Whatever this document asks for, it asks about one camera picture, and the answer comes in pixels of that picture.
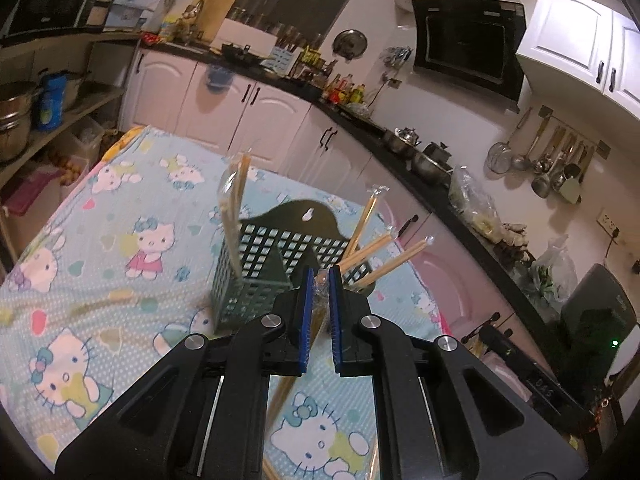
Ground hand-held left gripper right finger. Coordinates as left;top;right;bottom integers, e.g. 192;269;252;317
327;264;587;480

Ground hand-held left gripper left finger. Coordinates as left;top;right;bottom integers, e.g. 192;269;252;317
54;267;317;480

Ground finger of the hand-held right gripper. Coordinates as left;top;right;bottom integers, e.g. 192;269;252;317
461;331;507;362
475;311;517;345

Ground green perforated utensil holder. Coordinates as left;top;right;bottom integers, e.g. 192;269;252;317
210;199;377;334

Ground person's right forearm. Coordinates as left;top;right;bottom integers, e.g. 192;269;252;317
584;396;626;461

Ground clear plastic bag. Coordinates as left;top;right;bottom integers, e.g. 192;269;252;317
530;235;579;306

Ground pile of ginger roots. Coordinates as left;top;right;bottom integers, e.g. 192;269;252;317
500;221;531;261

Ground plastic bag of yellow food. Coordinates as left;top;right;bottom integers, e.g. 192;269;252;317
447;165;501;241

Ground light green scoop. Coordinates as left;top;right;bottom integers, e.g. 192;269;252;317
561;175;584;204

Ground black kitchen countertop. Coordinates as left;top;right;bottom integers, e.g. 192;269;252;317
137;35;566;342

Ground hanging mesh strainer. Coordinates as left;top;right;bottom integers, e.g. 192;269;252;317
486;109;534;175

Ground steel bowl with spoon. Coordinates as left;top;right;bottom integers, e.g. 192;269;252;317
411;152;454;184

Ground row of hanging ladles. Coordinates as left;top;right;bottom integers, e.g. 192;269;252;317
512;105;612;202

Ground dark lidded pot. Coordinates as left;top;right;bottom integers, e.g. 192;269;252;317
422;141;454;164

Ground white base cabinets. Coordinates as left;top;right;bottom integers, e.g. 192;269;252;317
117;45;501;342

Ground cluster of sauce bottles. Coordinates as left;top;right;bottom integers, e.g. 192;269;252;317
322;74;369;106

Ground cartoon cat printed blanket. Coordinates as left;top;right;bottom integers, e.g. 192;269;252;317
0;126;444;480

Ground spice jar rack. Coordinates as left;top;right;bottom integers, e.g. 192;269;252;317
297;46;334;79

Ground blue hanging towel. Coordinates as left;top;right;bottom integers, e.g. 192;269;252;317
206;62;234;92

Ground blue knife block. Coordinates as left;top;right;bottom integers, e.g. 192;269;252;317
270;30;304;72

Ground hanging small tool bundle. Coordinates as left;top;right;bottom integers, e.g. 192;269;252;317
382;46;415;69

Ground black wok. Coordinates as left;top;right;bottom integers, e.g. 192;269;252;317
220;42;264;66

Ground hanging pot lid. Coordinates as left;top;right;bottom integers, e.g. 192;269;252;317
332;30;369;63

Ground box of potatoes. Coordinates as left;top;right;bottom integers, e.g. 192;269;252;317
47;152;91;187

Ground black range hood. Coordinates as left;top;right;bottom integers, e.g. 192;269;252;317
411;0;527;114

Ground row of glass jars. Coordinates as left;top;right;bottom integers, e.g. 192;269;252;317
230;7;326;49

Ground cardboard box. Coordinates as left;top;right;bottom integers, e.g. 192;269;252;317
0;160;66;257

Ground wooden shelf unit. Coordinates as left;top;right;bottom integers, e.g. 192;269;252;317
0;30;141;261

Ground wooden cutting board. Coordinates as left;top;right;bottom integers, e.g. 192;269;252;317
192;0;240;41

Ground metal faucet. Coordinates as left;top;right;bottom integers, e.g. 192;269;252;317
180;2;206;44

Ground steel pot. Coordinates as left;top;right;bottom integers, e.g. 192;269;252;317
65;72;87;111

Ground blue plastic bag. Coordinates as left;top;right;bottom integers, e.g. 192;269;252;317
34;71;69;131

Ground light blue container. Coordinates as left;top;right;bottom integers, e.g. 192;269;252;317
102;2;146;29

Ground large steel stockpot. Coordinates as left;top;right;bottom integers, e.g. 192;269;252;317
0;81;44;164

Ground yellow wall socket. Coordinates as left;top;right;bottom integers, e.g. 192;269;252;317
597;207;624;239

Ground white wall cabinet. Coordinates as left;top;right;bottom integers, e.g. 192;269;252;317
515;0;640;121

